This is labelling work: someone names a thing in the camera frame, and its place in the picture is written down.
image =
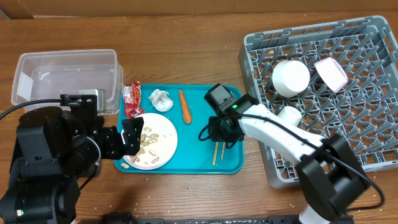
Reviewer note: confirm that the wooden chopstick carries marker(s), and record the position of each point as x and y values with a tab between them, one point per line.
223	152
215	153

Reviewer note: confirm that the peanut on tray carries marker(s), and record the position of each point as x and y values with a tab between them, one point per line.
125	165

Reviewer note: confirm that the white bowl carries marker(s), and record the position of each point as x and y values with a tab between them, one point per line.
290	77

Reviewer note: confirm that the crumpled white tissue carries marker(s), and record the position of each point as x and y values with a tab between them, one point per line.
160	100

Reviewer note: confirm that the teal plastic tray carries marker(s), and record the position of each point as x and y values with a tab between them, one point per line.
193	156

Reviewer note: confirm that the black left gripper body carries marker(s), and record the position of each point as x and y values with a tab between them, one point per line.
111	148

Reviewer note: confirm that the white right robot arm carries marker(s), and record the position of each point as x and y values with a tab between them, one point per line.
329	173

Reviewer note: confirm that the orange carrot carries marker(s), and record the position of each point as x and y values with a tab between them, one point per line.
187	117

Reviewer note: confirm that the grey dishwasher rack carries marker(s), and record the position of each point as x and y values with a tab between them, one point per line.
364	111

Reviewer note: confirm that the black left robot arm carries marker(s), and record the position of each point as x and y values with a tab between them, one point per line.
54	148

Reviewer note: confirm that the large white plate with peanuts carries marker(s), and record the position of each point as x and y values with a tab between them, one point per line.
159	142

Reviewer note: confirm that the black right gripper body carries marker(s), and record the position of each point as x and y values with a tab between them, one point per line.
221	132

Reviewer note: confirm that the white paper cup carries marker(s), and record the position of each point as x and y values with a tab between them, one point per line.
291	115

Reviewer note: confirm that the red snack wrapper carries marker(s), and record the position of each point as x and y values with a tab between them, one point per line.
132	97

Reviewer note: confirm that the clear plastic bin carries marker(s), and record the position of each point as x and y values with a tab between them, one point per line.
47	75

